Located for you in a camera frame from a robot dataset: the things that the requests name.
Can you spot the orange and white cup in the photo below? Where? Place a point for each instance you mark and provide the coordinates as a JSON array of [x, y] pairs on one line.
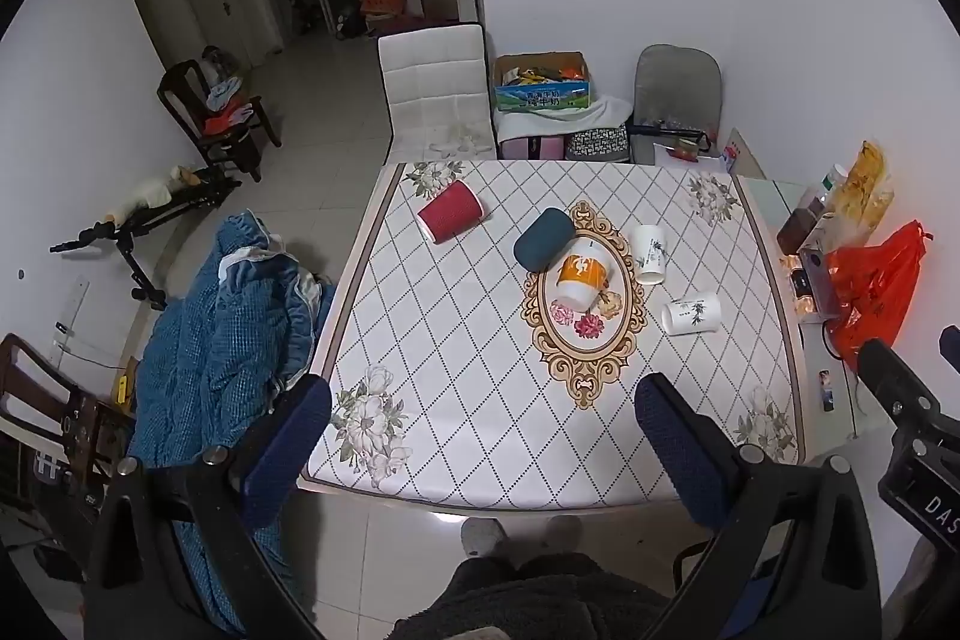
[[583, 274]]

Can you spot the white cloth under box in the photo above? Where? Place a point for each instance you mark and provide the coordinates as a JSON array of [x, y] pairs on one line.
[[605, 112]]

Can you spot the dark teal cup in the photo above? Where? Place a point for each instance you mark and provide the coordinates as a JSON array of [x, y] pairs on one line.
[[543, 241]]

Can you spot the black tripod stand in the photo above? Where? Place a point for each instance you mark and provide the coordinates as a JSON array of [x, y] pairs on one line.
[[154, 204]]

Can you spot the lying white bamboo cup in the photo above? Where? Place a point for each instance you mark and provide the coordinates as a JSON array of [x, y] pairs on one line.
[[699, 313]]

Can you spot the floral diamond tablecloth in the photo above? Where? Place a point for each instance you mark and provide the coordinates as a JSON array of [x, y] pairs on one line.
[[460, 382]]

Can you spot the orange plastic bag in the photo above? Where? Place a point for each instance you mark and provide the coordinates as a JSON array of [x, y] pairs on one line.
[[874, 287]]

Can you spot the grey office chair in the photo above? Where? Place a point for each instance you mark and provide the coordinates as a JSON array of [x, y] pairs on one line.
[[678, 96]]

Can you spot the upright white bamboo cup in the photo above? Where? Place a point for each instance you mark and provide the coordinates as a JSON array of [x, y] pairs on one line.
[[649, 248]]

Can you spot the brown wooden chair left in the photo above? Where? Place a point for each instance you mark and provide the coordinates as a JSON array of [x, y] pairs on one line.
[[85, 436]]

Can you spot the person legs in black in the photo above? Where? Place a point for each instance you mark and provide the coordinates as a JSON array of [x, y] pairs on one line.
[[559, 593]]

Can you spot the small lighter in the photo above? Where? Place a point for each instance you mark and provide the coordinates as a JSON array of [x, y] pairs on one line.
[[825, 388]]

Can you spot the white padded chair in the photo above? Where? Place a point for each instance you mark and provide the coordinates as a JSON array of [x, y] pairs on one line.
[[437, 94]]

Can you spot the brown jar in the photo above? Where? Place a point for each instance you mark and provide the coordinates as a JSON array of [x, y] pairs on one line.
[[795, 231]]

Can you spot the blue quilted blanket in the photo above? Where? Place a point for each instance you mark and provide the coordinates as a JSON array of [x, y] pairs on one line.
[[246, 332]]

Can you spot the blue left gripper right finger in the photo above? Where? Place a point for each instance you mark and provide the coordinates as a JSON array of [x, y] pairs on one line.
[[697, 456]]

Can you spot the dark wooden chair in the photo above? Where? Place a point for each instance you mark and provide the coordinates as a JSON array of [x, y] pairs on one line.
[[220, 119]]

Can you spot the cardboard box with items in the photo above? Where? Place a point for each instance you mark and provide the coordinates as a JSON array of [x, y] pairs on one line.
[[531, 82]]

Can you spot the yellow snack bag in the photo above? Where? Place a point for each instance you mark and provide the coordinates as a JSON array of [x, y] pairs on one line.
[[856, 208]]

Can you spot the red ribbed paper cup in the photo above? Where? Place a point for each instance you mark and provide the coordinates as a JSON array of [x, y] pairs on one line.
[[453, 211]]

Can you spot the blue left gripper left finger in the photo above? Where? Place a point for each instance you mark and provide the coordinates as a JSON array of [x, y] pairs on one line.
[[278, 444]]

